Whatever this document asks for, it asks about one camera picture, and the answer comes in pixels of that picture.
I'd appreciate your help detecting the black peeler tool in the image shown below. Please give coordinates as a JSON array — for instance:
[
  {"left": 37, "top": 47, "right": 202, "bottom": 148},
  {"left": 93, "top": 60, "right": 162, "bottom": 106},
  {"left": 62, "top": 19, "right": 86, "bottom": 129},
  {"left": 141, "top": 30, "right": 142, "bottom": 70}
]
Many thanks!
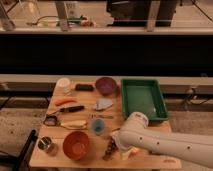
[{"left": 43, "top": 115, "right": 60, "bottom": 126}]

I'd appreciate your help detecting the black rectangular block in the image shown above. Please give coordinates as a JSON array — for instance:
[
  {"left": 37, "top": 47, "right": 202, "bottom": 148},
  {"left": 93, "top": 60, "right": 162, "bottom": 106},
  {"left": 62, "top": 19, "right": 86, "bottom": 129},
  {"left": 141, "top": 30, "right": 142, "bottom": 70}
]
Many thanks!
[{"left": 75, "top": 84, "right": 94, "bottom": 91}]

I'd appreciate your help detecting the metal cup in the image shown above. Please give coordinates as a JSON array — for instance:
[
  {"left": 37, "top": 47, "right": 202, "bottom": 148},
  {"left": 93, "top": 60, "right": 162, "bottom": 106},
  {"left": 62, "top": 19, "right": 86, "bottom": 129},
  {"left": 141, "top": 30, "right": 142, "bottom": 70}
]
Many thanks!
[{"left": 38, "top": 136, "right": 54, "bottom": 154}]

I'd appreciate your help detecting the green plastic tray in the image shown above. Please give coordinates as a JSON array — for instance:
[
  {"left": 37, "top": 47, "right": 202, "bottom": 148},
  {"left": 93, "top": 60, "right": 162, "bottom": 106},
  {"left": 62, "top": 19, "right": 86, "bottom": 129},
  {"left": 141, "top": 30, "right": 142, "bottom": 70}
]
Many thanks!
[{"left": 121, "top": 79, "right": 168, "bottom": 122}]

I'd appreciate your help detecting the orange carrot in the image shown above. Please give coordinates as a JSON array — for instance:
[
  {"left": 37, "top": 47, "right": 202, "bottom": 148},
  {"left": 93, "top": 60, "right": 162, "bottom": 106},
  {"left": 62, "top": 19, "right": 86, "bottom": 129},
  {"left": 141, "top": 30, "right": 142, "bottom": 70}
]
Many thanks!
[{"left": 54, "top": 97, "right": 77, "bottom": 106}]

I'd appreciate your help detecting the purple grape bunch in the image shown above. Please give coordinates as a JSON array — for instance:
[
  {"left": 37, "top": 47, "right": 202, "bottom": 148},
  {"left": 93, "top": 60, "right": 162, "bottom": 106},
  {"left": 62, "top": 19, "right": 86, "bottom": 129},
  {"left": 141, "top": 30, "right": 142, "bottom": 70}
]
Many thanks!
[{"left": 102, "top": 138, "right": 117, "bottom": 161}]

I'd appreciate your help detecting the blue cup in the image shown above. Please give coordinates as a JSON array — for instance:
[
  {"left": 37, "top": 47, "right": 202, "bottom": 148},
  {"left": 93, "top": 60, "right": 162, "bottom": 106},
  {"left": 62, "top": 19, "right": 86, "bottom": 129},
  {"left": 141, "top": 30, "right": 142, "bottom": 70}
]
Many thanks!
[{"left": 91, "top": 119, "right": 105, "bottom": 136}]

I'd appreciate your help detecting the yellow orange round fruit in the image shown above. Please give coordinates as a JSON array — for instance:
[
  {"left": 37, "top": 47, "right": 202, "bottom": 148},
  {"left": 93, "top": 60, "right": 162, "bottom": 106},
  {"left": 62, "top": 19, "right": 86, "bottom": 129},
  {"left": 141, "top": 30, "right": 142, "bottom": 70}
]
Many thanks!
[{"left": 130, "top": 148, "right": 140, "bottom": 156}]

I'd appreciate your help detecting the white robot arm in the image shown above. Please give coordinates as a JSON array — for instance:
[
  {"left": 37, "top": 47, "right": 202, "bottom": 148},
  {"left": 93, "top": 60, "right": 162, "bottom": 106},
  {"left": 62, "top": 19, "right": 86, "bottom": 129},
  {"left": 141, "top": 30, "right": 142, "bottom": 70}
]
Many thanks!
[{"left": 111, "top": 112, "right": 213, "bottom": 169}]

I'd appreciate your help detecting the black handled knife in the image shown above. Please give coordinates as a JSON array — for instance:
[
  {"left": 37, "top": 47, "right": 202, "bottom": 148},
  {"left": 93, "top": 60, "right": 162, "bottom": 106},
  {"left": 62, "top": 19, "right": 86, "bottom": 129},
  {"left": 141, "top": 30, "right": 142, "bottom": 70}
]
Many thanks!
[{"left": 49, "top": 105, "right": 85, "bottom": 115}]

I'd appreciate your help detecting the grey blue cloth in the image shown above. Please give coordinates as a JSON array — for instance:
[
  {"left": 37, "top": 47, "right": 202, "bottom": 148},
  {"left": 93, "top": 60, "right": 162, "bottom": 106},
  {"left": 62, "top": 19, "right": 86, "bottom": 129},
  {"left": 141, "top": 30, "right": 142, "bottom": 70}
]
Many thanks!
[{"left": 93, "top": 98, "right": 113, "bottom": 111}]

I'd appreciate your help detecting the purple bowl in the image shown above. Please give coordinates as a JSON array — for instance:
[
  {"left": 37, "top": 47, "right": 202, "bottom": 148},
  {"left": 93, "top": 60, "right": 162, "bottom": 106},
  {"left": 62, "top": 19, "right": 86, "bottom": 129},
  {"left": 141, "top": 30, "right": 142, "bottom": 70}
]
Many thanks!
[{"left": 95, "top": 77, "right": 117, "bottom": 96}]

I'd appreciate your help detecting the orange bowl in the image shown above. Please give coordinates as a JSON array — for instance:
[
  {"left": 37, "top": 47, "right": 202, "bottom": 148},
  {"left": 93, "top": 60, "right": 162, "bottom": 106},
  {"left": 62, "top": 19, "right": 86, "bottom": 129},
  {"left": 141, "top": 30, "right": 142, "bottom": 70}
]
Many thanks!
[{"left": 63, "top": 131, "right": 90, "bottom": 161}]

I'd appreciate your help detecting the black stand leg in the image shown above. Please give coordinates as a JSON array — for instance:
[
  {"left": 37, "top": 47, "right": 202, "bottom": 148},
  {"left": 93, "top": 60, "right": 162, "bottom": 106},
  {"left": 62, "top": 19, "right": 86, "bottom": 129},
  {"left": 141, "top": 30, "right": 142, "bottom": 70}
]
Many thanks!
[{"left": 12, "top": 130, "right": 37, "bottom": 171}]

